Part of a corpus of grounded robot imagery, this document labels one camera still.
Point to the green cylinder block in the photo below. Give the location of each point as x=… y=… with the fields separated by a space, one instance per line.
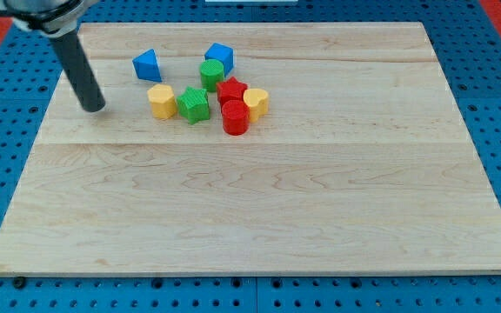
x=212 y=73

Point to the light wooden board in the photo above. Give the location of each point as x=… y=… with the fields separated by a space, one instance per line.
x=362 y=166

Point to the yellow heart block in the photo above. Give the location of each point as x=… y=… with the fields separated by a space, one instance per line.
x=257 y=101

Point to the yellow hexagon block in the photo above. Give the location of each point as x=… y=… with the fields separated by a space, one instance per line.
x=162 y=101

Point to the blue triangle block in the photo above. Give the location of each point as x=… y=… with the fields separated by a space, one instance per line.
x=146 y=66

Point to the red cylinder block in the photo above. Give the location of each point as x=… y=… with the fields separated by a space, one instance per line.
x=235 y=114

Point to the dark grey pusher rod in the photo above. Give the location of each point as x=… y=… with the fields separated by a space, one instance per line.
x=76 y=67

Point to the blue cube block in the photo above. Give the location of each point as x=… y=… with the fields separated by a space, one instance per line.
x=224 y=54

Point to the green star block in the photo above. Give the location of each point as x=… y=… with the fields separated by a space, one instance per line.
x=193 y=105

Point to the red star block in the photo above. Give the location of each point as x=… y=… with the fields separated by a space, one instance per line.
x=230 y=89

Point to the grey robot arm flange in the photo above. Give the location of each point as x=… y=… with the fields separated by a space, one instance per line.
x=52 y=18

